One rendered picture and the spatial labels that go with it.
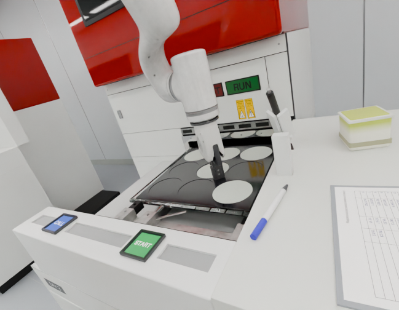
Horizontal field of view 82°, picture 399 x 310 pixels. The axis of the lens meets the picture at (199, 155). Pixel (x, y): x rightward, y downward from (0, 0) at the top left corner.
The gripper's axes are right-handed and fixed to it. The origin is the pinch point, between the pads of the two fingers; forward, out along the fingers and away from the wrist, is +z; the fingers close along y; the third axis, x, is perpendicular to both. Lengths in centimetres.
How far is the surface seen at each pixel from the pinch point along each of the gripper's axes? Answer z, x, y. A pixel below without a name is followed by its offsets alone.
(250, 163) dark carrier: 2.1, 10.7, -1.9
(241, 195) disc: 2.0, 1.5, 12.0
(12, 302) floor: 92, -149, -94
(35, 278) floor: 92, -140, -111
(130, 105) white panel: -19, -20, -54
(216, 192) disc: 2.0, -3.1, 7.0
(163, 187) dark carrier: 2.1, -15.8, -6.1
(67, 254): -2.4, -35.8, 16.2
